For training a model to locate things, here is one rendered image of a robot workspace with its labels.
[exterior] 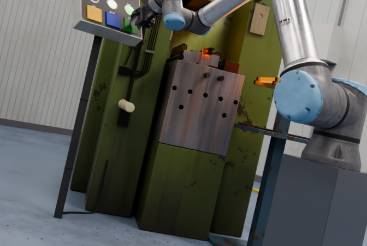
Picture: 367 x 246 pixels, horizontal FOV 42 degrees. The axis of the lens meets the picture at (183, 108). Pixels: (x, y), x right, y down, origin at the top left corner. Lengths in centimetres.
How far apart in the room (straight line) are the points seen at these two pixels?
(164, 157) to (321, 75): 127
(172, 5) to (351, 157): 99
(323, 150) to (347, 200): 17
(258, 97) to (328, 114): 141
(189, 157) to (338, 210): 119
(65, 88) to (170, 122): 389
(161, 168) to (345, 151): 122
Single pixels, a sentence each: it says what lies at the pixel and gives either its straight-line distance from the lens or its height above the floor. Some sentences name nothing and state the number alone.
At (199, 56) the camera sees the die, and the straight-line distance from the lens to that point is 263.
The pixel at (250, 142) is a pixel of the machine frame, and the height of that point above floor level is 56.
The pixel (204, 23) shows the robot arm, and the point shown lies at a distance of 214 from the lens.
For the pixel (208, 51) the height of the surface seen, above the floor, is 100.
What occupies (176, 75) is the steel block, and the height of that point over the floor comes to 83.
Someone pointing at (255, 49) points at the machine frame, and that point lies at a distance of 287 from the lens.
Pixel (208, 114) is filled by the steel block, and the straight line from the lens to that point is 258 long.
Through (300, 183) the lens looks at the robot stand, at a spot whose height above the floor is 52.
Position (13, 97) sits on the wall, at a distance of 611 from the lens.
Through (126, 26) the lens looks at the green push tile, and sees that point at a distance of 240.
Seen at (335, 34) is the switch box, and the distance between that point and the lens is 549.
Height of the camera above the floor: 67
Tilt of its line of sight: level
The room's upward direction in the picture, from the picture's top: 13 degrees clockwise
